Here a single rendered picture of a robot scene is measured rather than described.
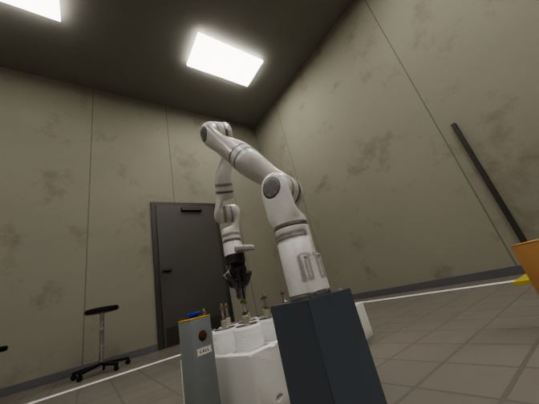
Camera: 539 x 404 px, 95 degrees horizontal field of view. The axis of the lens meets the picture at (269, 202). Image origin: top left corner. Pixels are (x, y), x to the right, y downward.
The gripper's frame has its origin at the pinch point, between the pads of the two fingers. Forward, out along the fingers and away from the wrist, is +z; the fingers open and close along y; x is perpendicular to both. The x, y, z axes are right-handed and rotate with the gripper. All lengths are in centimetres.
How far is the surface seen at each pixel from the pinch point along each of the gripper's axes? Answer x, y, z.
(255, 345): 4.5, 1.8, 16.3
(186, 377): -5.3, 20.7, 18.7
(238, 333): 0.8, 4.8, 11.7
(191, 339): -1.0, 20.7, 9.4
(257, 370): 7.7, 6.0, 22.1
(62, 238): -328, -5, -128
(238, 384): 0.5, 7.6, 25.0
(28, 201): -337, 31, -180
